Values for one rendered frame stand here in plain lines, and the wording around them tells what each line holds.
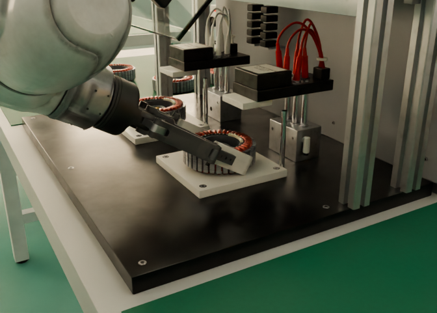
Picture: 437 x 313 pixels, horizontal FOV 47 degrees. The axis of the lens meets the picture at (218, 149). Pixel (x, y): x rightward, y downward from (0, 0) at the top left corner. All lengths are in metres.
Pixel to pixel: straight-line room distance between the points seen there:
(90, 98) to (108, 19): 0.21
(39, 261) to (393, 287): 1.64
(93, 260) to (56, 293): 1.26
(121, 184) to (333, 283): 0.34
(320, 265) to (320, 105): 0.42
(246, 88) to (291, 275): 0.31
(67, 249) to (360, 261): 0.35
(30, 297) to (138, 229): 1.28
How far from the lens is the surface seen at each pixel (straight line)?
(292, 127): 0.81
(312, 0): 0.70
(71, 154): 0.87
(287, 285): 0.56
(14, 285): 1.96
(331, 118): 0.93
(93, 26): 0.42
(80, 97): 0.62
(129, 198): 0.70
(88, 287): 0.57
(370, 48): 0.62
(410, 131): 0.72
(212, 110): 1.02
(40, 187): 0.82
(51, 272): 1.98
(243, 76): 0.76
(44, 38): 0.42
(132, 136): 0.90
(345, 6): 0.66
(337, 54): 0.90
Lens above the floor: 1.08
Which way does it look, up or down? 21 degrees down
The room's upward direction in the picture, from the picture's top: straight up
